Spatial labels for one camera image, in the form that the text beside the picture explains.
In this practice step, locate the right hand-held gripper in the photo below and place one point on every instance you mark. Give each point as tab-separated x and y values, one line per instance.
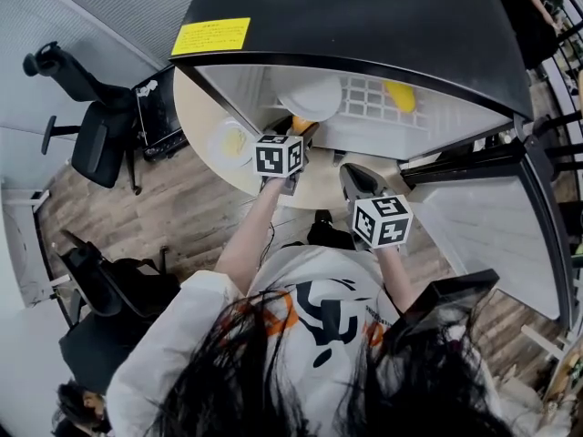
381	221

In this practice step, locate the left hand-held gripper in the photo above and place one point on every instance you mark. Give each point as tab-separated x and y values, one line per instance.
277	155

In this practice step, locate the orange food piece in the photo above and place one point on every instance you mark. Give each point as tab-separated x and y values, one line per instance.
302	122

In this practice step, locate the pale yellow noodle food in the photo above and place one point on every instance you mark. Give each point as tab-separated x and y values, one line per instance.
234	141

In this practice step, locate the yellow food piece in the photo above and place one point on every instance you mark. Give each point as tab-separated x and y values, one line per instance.
401	96

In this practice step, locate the black fridge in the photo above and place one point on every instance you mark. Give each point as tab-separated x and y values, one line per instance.
364	21

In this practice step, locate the person's left forearm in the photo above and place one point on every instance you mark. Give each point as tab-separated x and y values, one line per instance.
248	239

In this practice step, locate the person's right forearm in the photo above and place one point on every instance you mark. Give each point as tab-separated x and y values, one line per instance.
396	280

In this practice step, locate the white empty plate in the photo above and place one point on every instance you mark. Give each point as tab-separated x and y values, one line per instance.
309	98

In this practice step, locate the person's black shoe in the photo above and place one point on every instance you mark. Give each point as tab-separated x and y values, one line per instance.
325	232

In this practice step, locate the black flat board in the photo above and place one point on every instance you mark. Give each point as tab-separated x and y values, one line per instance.
448	296

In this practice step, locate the black glass-front cabinet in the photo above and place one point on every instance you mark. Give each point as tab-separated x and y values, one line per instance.
159	116

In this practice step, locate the black office chair with headrest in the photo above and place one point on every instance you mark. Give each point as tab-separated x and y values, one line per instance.
98	139

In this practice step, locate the black metal rack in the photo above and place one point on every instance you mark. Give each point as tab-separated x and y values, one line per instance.
567	107

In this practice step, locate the person's white printed shirt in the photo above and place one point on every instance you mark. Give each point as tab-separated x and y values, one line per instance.
182	348

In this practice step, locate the black mesh office chair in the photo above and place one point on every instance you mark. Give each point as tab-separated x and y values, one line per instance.
100	289

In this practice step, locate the white framed panel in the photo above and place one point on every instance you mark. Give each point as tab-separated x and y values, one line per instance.
18	244

